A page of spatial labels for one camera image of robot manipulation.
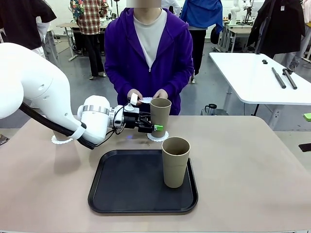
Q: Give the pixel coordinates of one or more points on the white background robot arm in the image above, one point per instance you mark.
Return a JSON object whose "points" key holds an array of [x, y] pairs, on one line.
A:
{"points": [[234, 12]]}

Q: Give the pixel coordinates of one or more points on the wooden background desk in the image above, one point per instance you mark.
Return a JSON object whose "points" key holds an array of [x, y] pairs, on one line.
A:
{"points": [[66, 25]]}

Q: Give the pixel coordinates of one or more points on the grey background desk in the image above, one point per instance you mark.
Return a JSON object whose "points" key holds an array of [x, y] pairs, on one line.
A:
{"points": [[239, 30]]}

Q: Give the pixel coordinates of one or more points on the white paper slip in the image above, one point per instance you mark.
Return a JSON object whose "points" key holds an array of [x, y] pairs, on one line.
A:
{"points": [[146, 100]]}

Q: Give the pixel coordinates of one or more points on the white scalloped paper coaster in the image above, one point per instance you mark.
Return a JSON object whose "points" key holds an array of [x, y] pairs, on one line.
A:
{"points": [[57, 142], [151, 138]]}

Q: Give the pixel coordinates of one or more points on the small black part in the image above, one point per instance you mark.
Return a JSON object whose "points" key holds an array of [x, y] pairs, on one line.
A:
{"points": [[264, 61]]}

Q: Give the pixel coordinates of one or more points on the person's right hand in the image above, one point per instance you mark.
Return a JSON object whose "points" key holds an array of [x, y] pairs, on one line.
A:
{"points": [[140, 99]]}

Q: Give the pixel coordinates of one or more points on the person in black tee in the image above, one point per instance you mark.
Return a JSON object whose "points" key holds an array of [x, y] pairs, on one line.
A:
{"points": [[22, 24]]}

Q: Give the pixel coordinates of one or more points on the person's left hand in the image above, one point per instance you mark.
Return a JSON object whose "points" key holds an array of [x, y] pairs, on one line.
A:
{"points": [[161, 94]]}

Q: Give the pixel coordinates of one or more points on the person in plaid shirt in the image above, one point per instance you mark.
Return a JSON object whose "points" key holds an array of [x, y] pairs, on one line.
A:
{"points": [[90, 19]]}

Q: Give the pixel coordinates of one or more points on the person in blue jacket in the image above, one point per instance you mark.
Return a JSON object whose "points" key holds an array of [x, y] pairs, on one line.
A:
{"points": [[201, 14]]}

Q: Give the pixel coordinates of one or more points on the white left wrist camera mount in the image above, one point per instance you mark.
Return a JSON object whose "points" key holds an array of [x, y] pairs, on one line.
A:
{"points": [[133, 98]]}

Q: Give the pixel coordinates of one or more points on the person in purple hoodie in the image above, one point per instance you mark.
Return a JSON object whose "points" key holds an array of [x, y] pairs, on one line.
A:
{"points": [[126, 60]]}

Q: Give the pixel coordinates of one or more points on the black rod with clamp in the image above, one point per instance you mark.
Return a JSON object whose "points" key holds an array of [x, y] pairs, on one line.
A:
{"points": [[290, 79]]}

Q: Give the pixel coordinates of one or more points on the person's left forearm purple sleeve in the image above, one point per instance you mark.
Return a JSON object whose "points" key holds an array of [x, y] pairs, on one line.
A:
{"points": [[179, 81]]}

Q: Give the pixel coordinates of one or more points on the black metal rod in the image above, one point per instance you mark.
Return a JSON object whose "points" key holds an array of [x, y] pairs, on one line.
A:
{"points": [[278, 77]]}

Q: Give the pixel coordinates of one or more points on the person in grey trousers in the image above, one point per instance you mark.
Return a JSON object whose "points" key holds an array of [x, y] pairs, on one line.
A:
{"points": [[52, 48]]}

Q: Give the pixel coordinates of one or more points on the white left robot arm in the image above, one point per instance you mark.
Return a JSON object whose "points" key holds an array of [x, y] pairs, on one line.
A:
{"points": [[36, 80]]}

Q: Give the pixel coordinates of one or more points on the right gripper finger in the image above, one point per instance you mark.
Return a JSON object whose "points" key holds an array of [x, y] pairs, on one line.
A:
{"points": [[306, 147], [308, 117]]}

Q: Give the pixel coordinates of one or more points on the black hanging coat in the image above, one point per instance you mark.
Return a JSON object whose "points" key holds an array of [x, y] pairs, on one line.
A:
{"points": [[274, 26]]}

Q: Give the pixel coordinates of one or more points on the white background table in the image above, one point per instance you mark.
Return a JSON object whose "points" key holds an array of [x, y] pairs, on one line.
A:
{"points": [[255, 80]]}

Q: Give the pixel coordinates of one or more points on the person in light trousers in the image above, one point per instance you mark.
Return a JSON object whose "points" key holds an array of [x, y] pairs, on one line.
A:
{"points": [[292, 60]]}

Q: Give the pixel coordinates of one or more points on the black bag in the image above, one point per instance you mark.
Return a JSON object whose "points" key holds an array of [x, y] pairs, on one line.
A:
{"points": [[214, 35]]}

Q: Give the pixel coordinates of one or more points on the person's right forearm purple sleeve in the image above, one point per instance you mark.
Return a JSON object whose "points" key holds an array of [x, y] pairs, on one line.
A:
{"points": [[116, 82]]}

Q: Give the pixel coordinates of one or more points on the black plastic serving tray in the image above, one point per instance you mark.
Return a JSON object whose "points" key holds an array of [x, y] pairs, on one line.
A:
{"points": [[126, 189]]}

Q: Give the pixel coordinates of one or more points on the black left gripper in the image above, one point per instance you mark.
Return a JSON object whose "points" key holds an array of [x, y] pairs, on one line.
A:
{"points": [[132, 121]]}

